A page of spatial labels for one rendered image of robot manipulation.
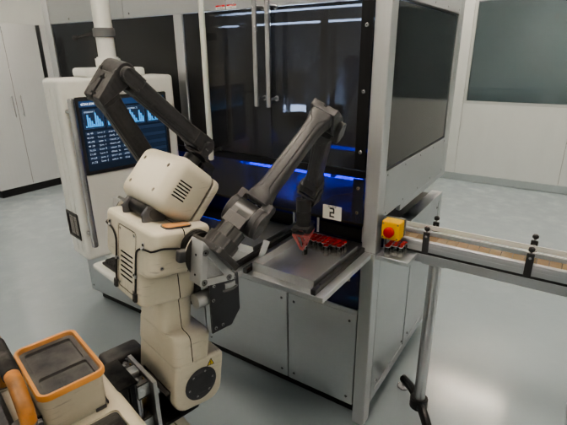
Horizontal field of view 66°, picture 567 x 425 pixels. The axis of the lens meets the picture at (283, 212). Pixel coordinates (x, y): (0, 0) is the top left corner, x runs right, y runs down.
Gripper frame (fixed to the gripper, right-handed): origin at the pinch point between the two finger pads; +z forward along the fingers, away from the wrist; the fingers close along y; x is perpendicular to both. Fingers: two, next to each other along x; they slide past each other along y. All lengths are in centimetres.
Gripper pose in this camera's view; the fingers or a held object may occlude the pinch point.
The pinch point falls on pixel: (303, 245)
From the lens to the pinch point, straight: 169.7
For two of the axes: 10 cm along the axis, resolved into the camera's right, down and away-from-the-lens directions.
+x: -9.4, -1.1, 3.2
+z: 0.1, 9.4, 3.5
